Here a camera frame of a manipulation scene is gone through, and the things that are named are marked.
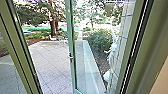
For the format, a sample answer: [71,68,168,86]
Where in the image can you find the tree outside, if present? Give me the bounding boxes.
[13,0,68,38]

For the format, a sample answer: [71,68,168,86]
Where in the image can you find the metal door handle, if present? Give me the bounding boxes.
[67,52,75,62]

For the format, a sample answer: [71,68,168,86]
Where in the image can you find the metal outdoor chair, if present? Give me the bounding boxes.
[57,34,68,46]

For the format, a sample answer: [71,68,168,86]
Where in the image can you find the green bushes outside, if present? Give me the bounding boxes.
[0,26,116,58]

